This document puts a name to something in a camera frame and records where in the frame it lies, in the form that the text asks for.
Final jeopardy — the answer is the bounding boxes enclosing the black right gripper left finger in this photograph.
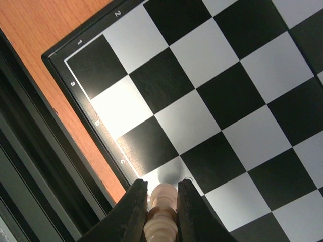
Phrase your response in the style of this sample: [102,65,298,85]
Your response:
[79,179,148,242]

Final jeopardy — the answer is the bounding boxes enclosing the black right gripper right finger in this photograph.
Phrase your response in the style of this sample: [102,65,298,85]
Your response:
[177,180,236,242]

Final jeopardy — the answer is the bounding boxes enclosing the white chess king piece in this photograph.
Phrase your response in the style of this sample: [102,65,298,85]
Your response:
[143,184,178,242]

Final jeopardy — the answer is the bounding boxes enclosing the black white chess board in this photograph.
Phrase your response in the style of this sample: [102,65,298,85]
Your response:
[42,1,322,241]

